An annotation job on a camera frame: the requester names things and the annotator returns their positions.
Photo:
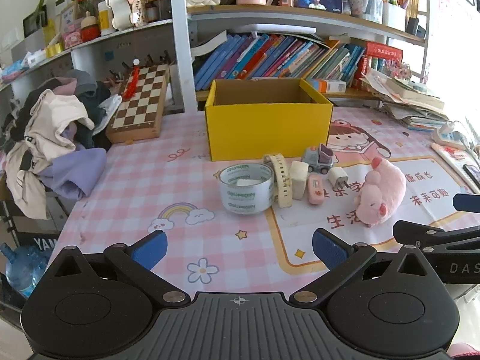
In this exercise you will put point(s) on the white paper craft ornament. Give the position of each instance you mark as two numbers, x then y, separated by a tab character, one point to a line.
127	3

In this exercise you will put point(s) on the wooden chessboard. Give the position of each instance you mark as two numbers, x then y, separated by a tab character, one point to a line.
142	101

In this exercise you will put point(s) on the pen holder with pens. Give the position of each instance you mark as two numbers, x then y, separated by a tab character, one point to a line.
369	7

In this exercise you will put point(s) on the red white wooden doll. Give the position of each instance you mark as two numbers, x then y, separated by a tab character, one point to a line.
90	30

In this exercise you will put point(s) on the cream measuring tape roll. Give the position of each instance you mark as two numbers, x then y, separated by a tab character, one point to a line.
284	189

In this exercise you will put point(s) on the white bookshelf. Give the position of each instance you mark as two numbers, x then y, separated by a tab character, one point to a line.
182	45

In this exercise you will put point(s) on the row of children's books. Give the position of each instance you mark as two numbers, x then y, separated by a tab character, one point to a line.
262	58

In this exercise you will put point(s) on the white eraser block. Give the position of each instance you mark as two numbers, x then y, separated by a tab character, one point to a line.
299	180

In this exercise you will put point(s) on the stack of papers and books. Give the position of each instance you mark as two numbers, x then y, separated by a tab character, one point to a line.
408	101

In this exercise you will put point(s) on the pink eraser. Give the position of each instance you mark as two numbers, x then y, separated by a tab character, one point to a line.
315	191

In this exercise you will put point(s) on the person's fuzzy clothing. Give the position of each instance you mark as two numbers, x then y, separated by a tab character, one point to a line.
465	352

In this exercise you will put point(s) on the pink plush pig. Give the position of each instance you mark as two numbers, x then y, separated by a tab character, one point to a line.
382	191

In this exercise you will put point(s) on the clear tape roll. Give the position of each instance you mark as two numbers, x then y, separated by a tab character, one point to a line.
240	197

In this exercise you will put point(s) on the white power strip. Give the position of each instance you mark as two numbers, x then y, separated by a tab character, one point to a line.
450	135

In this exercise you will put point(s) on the yellow cardboard box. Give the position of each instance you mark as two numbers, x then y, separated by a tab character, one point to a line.
262	131

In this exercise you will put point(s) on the orange white medicine box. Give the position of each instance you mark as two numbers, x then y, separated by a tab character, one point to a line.
328	86

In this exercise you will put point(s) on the red gift box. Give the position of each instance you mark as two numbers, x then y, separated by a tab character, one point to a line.
382	54

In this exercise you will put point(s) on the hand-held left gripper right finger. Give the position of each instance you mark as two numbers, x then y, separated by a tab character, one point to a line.
330	250

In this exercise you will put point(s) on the pile of clothes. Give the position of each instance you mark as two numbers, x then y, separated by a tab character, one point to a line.
48	131

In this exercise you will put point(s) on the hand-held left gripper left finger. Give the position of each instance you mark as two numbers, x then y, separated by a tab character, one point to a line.
150	250

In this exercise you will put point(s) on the white charger plug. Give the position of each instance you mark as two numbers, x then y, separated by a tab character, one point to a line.
336	175

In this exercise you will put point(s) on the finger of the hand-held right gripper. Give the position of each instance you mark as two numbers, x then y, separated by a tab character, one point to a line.
420	234
468	202

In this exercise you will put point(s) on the red tassel ornament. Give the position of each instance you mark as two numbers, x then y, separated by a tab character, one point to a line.
131	82

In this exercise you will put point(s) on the grey toy truck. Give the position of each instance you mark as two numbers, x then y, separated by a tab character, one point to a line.
317	161

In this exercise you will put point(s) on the blue water jug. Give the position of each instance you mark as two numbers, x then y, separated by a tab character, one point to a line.
22	270

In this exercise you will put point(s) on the desktop with pink checkered mat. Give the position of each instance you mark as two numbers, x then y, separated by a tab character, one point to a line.
150	180

